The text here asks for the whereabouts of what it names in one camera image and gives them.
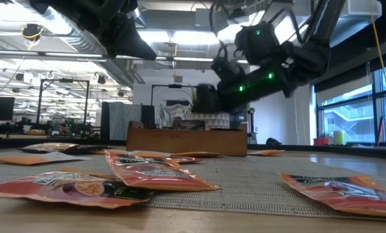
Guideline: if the grey woven placemat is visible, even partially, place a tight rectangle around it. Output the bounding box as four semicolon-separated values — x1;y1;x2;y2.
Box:
0;149;386;223

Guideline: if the black stand with bar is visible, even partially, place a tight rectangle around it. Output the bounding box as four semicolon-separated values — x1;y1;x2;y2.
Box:
150;83;197;107

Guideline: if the grey office partition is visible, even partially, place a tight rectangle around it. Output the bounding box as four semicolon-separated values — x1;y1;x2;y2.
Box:
100;102;156;141

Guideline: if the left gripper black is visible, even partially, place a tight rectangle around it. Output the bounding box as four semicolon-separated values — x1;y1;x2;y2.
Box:
82;0;158;61

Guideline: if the peach passion fruit tea bag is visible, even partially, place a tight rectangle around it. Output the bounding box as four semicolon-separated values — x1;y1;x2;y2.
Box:
168;156;204;164
246;149;286;157
279;173;386;218
0;166;153;210
104;150;221;192

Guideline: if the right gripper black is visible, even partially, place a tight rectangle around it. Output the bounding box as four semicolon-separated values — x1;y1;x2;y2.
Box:
195;79;255;113

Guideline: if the black equipment cart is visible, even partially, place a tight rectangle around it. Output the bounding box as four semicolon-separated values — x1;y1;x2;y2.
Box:
230;106;257;144

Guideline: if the black ceiling sensor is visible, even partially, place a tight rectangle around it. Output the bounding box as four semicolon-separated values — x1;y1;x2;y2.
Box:
21;23;45;43

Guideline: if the background robot workstation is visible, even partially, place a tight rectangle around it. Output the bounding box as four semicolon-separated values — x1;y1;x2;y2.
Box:
14;116;95;137

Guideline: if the black computer monitor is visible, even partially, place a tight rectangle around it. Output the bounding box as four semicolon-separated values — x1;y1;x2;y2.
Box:
0;96;16;122

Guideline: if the yellow-green cylinder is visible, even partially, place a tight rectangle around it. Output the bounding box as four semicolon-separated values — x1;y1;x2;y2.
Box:
333;130;347;146

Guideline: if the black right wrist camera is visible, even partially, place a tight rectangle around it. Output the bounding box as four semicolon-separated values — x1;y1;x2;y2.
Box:
210;48;246;85

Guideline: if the succulent in patterned pot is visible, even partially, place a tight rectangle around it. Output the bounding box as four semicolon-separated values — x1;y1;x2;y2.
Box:
184;84;231;131

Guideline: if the black metal frame stand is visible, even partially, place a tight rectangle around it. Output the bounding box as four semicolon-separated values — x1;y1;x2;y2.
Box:
36;78;91;135

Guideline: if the wooden tea box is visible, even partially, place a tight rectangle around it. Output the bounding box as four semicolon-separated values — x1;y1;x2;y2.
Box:
126;120;248;157

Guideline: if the white draped background object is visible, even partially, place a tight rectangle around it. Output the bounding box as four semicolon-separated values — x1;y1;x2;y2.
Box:
155;103;193;129

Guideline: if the white orange Tazo tea bag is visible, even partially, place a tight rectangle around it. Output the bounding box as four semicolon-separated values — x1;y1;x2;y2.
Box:
92;148;138;155
0;151;93;166
134;150;174;159

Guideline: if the black aluminium table frame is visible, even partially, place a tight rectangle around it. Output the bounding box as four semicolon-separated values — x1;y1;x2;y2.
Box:
0;137;386;160

